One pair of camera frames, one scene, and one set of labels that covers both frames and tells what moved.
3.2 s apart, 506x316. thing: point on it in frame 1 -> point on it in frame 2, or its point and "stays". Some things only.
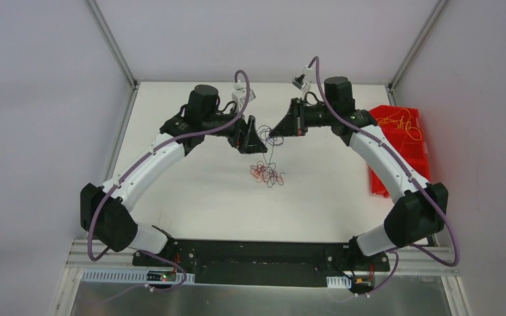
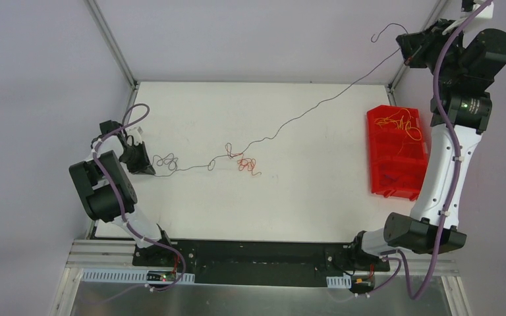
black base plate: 273,263 stays
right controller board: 362,284 stays
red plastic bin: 402,128 stays
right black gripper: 300,118 -> 416,47
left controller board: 161,276 stays
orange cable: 267,174 -> 248,163
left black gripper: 242,133 -> 135,156
